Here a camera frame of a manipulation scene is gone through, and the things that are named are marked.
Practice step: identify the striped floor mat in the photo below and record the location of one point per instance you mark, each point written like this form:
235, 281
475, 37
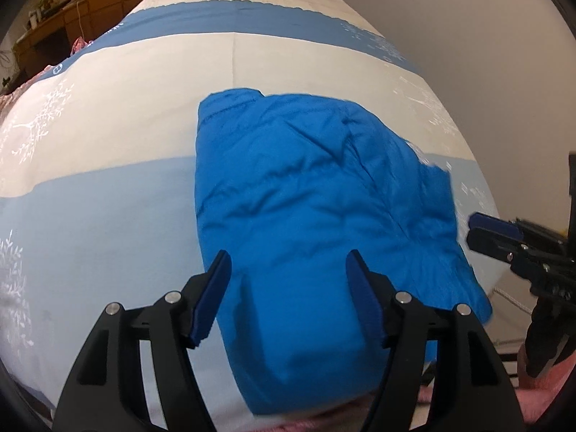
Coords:
508, 364

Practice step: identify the pink floral blanket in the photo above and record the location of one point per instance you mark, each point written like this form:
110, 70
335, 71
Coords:
22, 87

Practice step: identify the small potted plant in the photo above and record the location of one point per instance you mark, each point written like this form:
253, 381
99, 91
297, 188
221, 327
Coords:
42, 3

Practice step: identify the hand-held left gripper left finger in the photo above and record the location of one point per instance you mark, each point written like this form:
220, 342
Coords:
209, 297

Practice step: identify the white cup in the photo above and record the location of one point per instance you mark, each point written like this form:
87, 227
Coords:
32, 19

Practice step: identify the blue puffer jacket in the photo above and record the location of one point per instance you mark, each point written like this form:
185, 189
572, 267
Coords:
315, 211

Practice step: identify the bed with blue-white cover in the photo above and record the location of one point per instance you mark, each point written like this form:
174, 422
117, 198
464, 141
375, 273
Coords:
112, 121

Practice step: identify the wooden desk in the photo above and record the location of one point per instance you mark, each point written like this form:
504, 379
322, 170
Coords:
49, 31

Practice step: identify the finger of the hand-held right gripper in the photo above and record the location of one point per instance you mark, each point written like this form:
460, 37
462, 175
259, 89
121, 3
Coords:
492, 224
488, 244

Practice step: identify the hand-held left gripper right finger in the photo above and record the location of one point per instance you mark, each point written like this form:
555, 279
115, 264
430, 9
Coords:
366, 297

